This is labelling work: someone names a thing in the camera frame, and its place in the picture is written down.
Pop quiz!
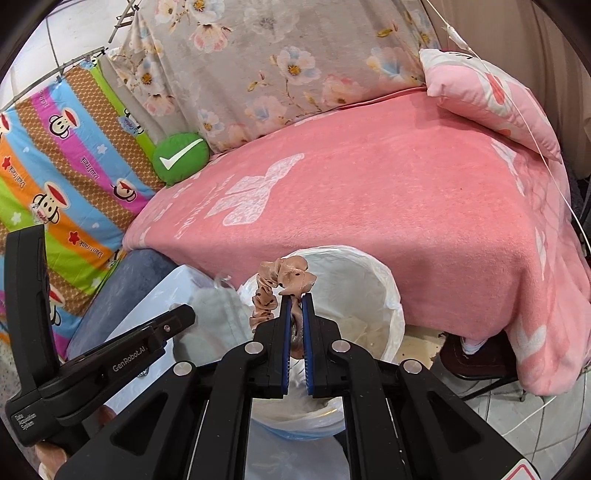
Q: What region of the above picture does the white trash bag bin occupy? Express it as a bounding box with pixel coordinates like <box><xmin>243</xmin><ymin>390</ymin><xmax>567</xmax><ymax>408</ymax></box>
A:
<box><xmin>252</xmin><ymin>245</ymin><xmax>406</xmax><ymax>440</ymax></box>

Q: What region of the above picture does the left hand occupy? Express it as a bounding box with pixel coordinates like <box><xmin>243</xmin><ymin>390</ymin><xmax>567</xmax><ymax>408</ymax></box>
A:
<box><xmin>34</xmin><ymin>405</ymin><xmax>116</xmax><ymax>480</ymax></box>

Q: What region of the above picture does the light blue patterned pillow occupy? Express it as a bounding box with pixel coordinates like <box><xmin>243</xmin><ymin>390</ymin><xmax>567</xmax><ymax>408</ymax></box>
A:
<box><xmin>103</xmin><ymin>264</ymin><xmax>352</xmax><ymax>480</ymax></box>

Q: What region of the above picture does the dark blue plush cushion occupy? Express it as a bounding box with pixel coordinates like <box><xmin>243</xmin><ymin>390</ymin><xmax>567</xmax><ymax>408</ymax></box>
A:
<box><xmin>66</xmin><ymin>249</ymin><xmax>177</xmax><ymax>360</ymax></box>

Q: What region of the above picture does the green checkmark plush pillow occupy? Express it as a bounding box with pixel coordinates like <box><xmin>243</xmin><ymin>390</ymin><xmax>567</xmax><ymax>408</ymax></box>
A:
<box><xmin>151</xmin><ymin>133</ymin><xmax>211</xmax><ymax>186</ymax></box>

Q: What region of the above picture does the colourful monkey striped bedsheet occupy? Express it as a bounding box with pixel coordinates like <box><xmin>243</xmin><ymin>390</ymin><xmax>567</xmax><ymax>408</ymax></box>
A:
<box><xmin>1</xmin><ymin>62</ymin><xmax>163</xmax><ymax>358</ymax></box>

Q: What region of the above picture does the pink towel blanket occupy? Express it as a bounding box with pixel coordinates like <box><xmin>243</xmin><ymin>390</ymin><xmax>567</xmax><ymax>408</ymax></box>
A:
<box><xmin>123</xmin><ymin>89</ymin><xmax>590</xmax><ymax>395</ymax></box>

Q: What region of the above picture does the grey floral bedsheet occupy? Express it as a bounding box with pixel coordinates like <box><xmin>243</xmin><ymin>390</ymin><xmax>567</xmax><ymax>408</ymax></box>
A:
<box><xmin>102</xmin><ymin>0</ymin><xmax>439</xmax><ymax>153</ymax></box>

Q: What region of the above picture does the pink floral pillow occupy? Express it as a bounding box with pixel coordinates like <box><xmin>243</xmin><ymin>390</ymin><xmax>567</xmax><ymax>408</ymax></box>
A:
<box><xmin>420</xmin><ymin>49</ymin><xmax>562</xmax><ymax>162</ymax></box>

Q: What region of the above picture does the white cord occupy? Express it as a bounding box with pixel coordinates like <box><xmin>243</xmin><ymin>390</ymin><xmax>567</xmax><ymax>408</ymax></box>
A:
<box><xmin>424</xmin><ymin>0</ymin><xmax>591</xmax><ymax>259</ymax></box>

